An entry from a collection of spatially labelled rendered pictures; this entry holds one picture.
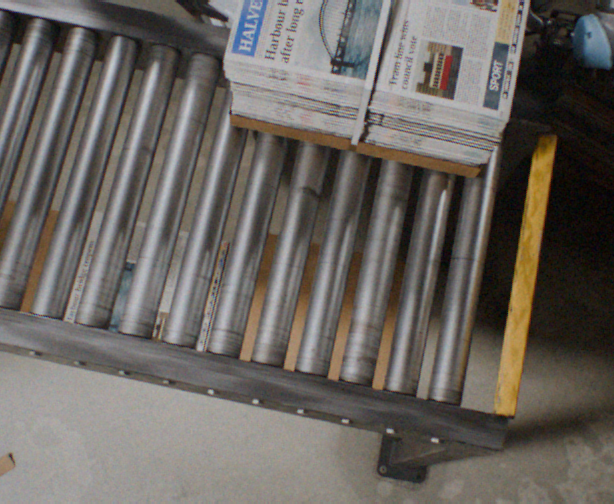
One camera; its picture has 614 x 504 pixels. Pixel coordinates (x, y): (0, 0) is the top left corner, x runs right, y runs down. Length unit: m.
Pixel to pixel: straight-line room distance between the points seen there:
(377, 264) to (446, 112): 0.27
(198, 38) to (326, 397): 0.58
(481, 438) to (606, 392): 0.94
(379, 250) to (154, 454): 0.93
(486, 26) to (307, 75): 0.24
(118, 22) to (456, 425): 0.79
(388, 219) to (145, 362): 0.41
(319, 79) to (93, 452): 1.19
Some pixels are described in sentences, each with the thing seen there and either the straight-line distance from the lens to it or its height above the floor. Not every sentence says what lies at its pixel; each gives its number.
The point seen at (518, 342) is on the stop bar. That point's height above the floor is 0.82.
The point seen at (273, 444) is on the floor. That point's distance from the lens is 2.11.
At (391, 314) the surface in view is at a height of 0.00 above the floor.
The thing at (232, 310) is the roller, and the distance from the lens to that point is 1.34.
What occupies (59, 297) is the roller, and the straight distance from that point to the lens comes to 1.38.
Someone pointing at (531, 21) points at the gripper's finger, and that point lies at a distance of 1.54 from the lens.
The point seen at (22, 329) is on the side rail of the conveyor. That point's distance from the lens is 1.38.
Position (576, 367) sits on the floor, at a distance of 2.25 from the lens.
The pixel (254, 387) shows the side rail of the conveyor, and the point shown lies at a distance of 1.32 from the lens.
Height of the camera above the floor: 2.11
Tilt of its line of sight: 75 degrees down
